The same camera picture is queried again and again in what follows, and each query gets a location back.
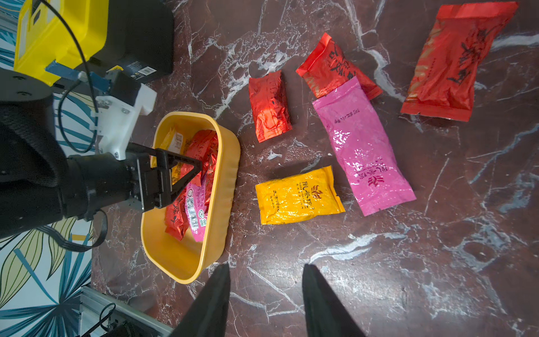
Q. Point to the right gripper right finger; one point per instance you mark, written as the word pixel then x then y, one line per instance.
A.
pixel 325 315

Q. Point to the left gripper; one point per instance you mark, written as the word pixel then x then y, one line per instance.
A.
pixel 151 176

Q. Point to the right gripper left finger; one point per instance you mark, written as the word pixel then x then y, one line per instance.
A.
pixel 207 316

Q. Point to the yellow plastic storage box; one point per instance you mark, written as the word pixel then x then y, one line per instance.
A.
pixel 184 260

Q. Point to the red crinkled tea bag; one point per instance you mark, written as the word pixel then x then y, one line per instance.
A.
pixel 269 106

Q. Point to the pink tea bag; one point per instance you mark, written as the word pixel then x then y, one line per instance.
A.
pixel 363 149
pixel 196 209

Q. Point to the small red tea bag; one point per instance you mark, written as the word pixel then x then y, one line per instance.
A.
pixel 326 69

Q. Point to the large red tea bag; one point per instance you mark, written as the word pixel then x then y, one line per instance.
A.
pixel 444 77

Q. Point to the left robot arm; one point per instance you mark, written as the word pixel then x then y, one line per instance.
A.
pixel 41 185

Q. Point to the yellow tea bag with labels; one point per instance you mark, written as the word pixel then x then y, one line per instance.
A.
pixel 174 141

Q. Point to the yellow black toolbox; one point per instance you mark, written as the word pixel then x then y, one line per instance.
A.
pixel 135 37

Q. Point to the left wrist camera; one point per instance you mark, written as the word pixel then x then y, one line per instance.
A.
pixel 121 100

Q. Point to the aluminium front rail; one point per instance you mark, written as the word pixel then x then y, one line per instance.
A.
pixel 101 315

